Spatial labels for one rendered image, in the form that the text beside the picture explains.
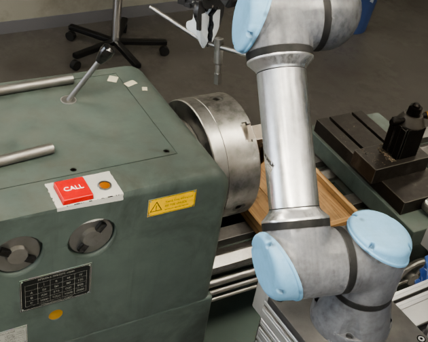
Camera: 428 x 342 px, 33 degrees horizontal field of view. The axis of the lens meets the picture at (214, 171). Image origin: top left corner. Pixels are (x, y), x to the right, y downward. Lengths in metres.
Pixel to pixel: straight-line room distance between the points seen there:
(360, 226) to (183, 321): 0.70
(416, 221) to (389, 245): 0.86
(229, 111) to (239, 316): 0.71
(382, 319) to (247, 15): 0.58
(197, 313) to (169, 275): 0.19
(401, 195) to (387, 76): 2.78
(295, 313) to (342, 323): 0.10
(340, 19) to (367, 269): 0.42
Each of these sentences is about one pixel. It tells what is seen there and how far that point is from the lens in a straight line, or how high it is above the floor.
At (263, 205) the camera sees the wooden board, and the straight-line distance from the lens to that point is 2.05.
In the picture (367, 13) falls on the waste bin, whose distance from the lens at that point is 5.22.
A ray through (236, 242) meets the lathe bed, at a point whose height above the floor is 0.84.
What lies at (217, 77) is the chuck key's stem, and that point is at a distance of 1.77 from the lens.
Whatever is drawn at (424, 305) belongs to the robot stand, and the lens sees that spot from 1.64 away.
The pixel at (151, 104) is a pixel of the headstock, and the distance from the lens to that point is 1.71.
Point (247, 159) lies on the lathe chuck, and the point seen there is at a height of 1.16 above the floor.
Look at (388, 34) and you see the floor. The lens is 5.38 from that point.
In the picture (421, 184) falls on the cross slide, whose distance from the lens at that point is 2.16.
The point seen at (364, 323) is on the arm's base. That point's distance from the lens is 1.34.
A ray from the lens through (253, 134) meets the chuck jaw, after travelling 1.77.
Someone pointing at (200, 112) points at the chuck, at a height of 1.24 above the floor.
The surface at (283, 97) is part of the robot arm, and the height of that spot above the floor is 1.55.
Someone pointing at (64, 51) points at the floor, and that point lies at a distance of 4.49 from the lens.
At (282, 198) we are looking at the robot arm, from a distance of 1.21.
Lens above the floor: 2.17
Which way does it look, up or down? 37 degrees down
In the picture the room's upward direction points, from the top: 10 degrees clockwise
